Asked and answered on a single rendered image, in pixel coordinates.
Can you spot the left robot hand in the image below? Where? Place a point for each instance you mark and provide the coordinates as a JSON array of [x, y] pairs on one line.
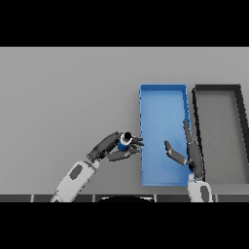
[[105, 146]]

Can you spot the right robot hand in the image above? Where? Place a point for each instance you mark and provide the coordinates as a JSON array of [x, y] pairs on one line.
[[194, 157]]

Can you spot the blue pipe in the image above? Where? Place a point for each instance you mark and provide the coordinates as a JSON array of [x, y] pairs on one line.
[[124, 141]]

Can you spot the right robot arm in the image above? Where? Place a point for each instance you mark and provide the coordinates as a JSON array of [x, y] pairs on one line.
[[199, 191]]

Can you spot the dark grey bin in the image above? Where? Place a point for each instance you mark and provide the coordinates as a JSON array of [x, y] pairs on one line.
[[220, 133]]

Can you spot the blue bin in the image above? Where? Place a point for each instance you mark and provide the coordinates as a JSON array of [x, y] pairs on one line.
[[163, 136]]

